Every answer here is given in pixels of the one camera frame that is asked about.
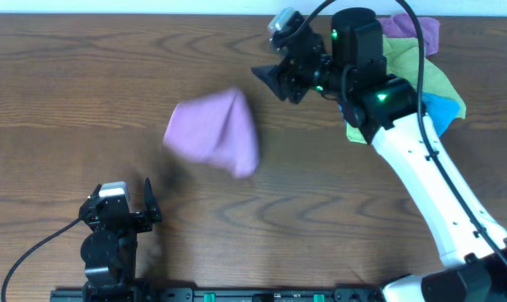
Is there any purple microfiber cloth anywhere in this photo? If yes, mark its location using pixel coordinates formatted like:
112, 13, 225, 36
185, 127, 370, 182
163, 87, 260, 179

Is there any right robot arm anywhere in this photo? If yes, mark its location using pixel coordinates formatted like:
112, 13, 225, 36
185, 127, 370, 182
253, 8, 507, 301

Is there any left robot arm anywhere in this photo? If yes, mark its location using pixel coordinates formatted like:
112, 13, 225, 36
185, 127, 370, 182
79, 179, 162, 301

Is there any small green cloth with label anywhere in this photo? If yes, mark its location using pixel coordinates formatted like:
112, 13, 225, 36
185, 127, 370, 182
346, 123, 367, 144

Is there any large green cloth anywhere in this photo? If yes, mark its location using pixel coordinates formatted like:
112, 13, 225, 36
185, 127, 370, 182
383, 35, 466, 119

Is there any purple cloth at back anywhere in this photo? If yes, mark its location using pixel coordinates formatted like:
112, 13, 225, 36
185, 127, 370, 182
379, 13, 441, 56

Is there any blue cloth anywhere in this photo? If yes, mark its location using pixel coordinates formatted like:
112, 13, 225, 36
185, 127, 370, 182
337, 91, 462, 138

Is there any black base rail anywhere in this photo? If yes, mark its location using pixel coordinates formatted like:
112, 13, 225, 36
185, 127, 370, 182
50, 288, 384, 302

